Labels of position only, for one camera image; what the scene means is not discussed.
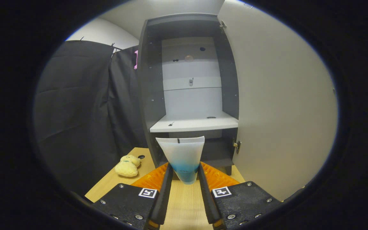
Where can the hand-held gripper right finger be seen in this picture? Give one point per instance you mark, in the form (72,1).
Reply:
(207,198)

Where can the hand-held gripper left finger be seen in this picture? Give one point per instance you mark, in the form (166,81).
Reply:
(164,198)

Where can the white blue squeeze tube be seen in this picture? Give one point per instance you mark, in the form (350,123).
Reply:
(180,153)

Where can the light grey cabinet door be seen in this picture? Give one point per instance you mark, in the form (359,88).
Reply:
(283,111)

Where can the yellow plush toy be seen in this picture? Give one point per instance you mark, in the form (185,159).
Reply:
(126,169)

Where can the white cabinet shelf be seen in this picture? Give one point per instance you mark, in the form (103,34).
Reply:
(196,124)

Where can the black backdrop cloth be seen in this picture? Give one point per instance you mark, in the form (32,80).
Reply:
(75,111)

